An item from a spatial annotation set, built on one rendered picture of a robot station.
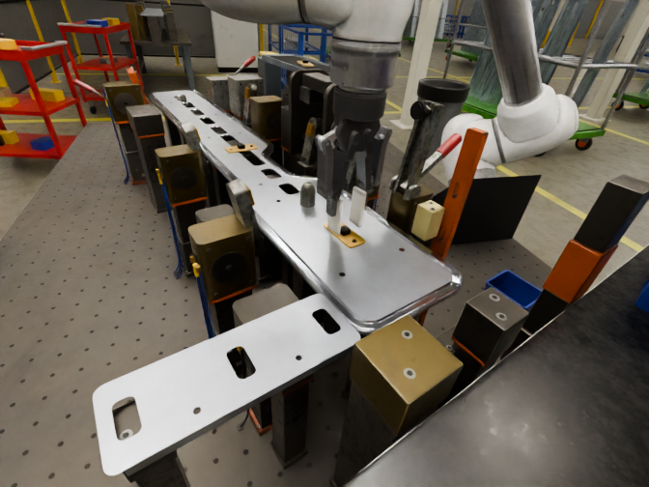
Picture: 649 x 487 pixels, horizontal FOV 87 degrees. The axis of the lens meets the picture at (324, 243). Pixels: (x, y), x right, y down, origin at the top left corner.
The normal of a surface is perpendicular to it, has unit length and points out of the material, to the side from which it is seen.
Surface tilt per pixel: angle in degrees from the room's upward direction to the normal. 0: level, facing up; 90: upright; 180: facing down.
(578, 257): 90
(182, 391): 0
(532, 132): 104
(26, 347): 0
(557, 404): 0
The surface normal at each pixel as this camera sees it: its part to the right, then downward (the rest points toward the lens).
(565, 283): -0.83, 0.29
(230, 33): 0.30, 0.57
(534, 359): 0.07, -0.81
